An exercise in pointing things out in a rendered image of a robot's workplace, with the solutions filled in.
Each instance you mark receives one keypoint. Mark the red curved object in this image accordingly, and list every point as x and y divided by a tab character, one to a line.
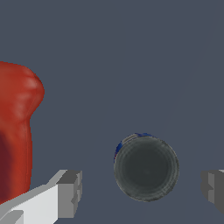
16	122

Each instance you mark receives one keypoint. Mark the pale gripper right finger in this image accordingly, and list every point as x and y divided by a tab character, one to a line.
215	187

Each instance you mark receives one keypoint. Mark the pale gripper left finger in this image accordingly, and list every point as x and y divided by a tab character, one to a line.
46	201

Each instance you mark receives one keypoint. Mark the grey can with blue side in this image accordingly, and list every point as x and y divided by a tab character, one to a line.
146	168

